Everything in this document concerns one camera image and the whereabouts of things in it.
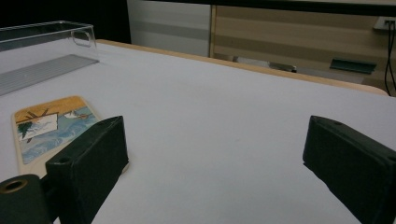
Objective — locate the black curtain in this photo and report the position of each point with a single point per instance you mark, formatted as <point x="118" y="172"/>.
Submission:
<point x="62" y="12"/>

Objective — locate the white cabinet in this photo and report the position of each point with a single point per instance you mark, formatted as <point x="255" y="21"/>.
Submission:
<point x="169" y="28"/>

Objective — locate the wooden cabinet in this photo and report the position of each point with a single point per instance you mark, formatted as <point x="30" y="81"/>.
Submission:
<point x="295" y="34"/>

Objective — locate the wooden coaster with painted picture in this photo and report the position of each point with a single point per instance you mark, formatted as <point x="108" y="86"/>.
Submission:
<point x="46" y="137"/>

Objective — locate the white table cover board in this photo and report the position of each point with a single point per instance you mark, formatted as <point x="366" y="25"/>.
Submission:
<point x="218" y="124"/>

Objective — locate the clear acrylic box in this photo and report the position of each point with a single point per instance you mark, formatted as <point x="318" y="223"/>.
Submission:
<point x="46" y="70"/>

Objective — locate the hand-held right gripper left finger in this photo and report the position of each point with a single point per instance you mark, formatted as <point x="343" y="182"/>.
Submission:
<point x="88" y="168"/>

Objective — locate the wall power socket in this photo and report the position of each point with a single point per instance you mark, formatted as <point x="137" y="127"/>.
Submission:
<point x="383" y="23"/>

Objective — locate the black horizontal frame bar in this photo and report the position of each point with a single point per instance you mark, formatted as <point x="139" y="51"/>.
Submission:
<point x="280" y="5"/>

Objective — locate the wooden table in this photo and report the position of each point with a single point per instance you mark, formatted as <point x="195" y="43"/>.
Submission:
<point x="249" y="67"/>

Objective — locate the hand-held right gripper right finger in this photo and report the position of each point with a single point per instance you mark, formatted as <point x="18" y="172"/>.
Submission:
<point x="355" y="168"/>

